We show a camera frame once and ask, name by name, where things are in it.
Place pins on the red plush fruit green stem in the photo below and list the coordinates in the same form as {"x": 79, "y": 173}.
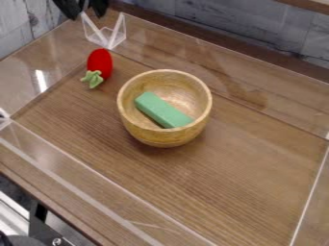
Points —
{"x": 99, "y": 67}

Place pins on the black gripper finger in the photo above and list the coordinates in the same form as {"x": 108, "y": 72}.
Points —
{"x": 99, "y": 6}
{"x": 69, "y": 7}

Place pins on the clear acrylic tray wall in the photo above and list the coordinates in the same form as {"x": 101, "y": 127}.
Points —
{"x": 109, "y": 215}

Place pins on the green rectangular block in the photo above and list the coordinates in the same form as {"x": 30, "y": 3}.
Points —
{"x": 162, "y": 112}

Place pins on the clear acrylic corner bracket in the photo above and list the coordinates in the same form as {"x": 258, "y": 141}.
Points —
{"x": 105, "y": 37}

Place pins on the wooden bowl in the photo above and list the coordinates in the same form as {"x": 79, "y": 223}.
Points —
{"x": 182, "y": 90}

